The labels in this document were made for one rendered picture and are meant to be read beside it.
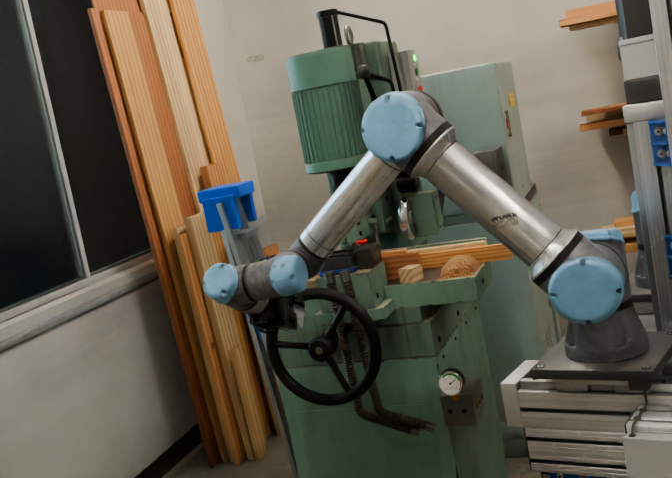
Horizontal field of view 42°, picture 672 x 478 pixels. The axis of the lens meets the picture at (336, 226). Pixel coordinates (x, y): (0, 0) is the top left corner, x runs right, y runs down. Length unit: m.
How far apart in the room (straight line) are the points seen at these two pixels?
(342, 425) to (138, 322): 1.55
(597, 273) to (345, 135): 0.97
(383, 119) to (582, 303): 0.45
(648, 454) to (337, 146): 1.11
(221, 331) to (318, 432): 1.34
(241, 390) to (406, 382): 1.50
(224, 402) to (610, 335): 2.28
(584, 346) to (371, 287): 0.62
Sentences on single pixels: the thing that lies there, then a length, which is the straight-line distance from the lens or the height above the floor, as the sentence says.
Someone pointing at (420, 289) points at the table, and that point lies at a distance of 2.15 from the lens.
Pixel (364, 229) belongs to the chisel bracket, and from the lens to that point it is 2.35.
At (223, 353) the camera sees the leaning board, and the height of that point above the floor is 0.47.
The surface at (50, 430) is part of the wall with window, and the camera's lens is 3.23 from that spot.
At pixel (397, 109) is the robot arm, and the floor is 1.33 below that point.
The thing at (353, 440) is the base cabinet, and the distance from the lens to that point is 2.34.
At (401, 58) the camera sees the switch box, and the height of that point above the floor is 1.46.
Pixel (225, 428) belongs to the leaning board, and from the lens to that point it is 3.74.
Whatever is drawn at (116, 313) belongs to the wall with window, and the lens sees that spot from 3.57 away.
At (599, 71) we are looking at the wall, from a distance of 4.45.
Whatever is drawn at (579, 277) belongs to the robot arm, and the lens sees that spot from 1.48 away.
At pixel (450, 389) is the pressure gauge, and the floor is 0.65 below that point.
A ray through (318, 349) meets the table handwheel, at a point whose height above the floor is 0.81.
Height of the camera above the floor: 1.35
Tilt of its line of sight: 7 degrees down
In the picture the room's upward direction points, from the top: 11 degrees counter-clockwise
